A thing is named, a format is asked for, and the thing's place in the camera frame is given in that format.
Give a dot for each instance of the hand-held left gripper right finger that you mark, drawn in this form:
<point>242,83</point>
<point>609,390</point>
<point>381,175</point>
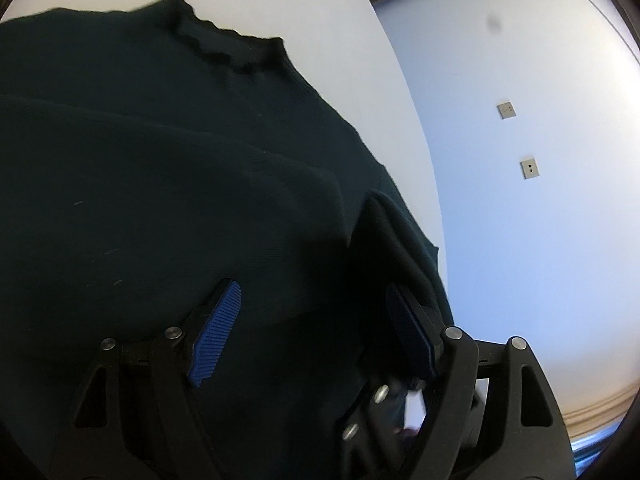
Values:
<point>411,336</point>

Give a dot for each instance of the grey socket plate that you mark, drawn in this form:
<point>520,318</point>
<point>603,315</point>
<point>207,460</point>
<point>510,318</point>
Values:
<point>529,168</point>
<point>506,109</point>

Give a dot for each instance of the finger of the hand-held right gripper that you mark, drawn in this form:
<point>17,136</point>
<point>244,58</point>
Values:
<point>367,420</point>

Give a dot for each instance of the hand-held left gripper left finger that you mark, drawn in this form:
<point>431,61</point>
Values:
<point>216,330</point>

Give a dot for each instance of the dark green sweater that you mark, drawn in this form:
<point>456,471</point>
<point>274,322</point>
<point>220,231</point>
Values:
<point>175,185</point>

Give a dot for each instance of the wooden baseboard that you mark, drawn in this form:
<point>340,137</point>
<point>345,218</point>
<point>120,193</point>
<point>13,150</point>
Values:
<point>595,407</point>

